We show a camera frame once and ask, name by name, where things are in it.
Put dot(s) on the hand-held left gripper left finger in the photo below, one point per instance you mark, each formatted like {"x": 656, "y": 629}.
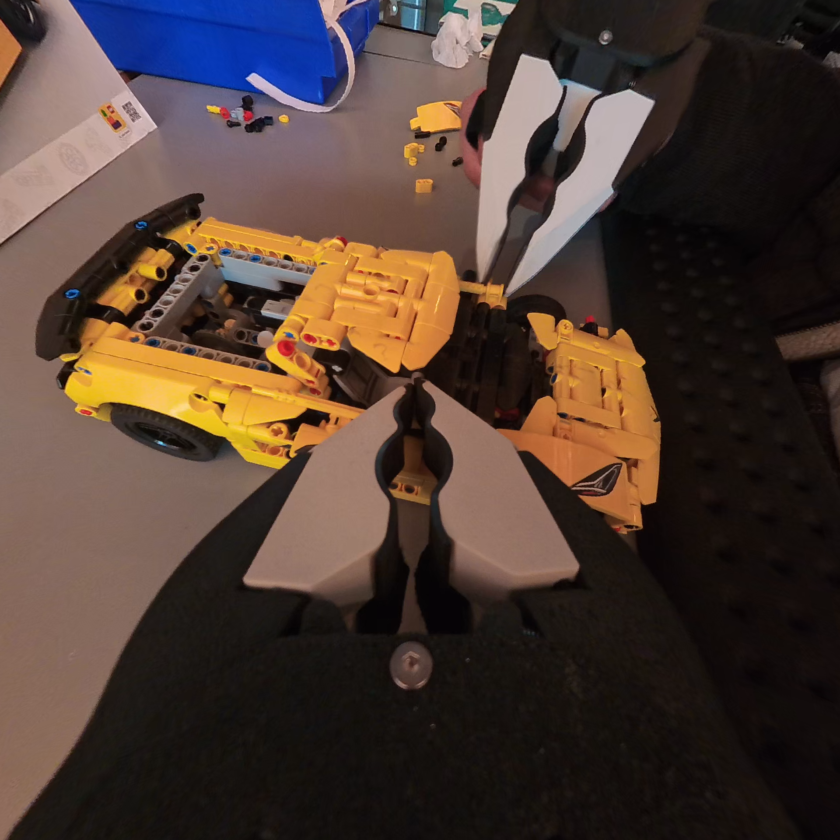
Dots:
{"x": 321, "y": 525}

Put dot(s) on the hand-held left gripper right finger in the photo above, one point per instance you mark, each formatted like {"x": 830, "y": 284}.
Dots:
{"x": 505, "y": 525}

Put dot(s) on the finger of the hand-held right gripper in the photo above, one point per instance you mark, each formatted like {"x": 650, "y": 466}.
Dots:
{"x": 512, "y": 131}
{"x": 604, "y": 157}

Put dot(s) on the yellow brick toy car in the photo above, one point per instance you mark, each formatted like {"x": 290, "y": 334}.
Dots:
{"x": 374, "y": 302}

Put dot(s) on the person's right forearm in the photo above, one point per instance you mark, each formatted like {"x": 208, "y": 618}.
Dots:
{"x": 754, "y": 131}

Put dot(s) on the person's right hand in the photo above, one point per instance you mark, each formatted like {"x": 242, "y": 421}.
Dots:
{"x": 472, "y": 161}

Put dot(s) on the yellow curved brick panel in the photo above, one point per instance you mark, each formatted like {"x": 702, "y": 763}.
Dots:
{"x": 433, "y": 117}

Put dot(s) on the teal box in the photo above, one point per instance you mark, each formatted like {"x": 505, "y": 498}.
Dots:
{"x": 492, "y": 10}

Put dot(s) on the crumpled white tissue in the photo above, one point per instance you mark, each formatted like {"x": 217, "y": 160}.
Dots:
{"x": 456, "y": 39}

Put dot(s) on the pile of small brick pieces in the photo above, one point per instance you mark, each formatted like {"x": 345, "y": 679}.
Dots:
{"x": 248, "y": 117}

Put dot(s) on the toy car picture box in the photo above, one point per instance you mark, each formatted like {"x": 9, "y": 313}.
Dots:
{"x": 72, "y": 111}

